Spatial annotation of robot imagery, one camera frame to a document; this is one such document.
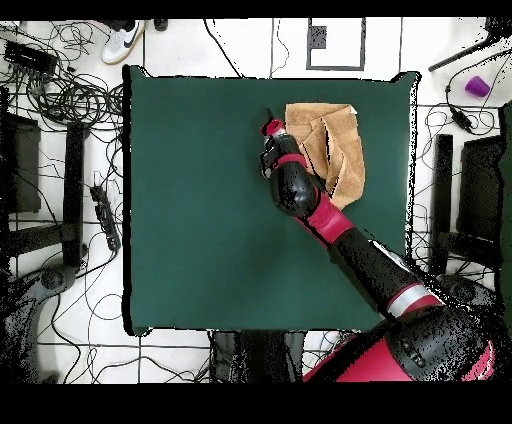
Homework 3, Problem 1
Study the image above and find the purple cup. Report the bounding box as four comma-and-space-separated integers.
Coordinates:
464, 75, 492, 98

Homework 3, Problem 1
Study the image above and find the black tripod base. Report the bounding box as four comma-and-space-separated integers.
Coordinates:
437, 273, 501, 315
11, 265, 79, 317

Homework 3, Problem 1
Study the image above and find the black power strip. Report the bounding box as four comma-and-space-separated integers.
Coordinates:
89, 184, 122, 252

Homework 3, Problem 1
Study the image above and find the person's leg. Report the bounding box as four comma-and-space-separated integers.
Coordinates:
97, 18, 137, 32

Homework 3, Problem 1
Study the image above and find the black rod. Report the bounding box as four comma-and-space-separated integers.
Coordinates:
427, 35, 493, 73

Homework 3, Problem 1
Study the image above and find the black upright bar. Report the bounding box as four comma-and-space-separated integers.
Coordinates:
429, 133, 454, 275
63, 121, 87, 269

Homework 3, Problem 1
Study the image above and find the orange terry towel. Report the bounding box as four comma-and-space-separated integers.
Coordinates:
284, 102, 366, 212

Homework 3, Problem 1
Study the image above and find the black floor panel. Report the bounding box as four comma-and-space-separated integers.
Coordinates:
0, 113, 41, 215
457, 135, 505, 241

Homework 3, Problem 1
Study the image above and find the grey floor frame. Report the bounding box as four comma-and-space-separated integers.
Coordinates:
306, 17, 366, 72

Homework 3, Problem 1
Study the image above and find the tangle of black cables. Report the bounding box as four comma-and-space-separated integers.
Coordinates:
7, 23, 125, 127
303, 330, 357, 375

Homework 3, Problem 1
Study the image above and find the dark green table cloth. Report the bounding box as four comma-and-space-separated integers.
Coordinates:
121, 63, 421, 337

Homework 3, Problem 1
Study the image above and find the black power adapter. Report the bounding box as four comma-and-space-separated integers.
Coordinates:
449, 105, 475, 133

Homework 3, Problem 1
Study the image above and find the person's foot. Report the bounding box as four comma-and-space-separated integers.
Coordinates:
100, 20, 146, 66

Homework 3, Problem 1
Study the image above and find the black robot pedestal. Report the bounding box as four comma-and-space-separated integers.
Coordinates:
209, 329, 307, 383

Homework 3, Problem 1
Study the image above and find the black box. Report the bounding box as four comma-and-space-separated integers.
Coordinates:
4, 40, 59, 75

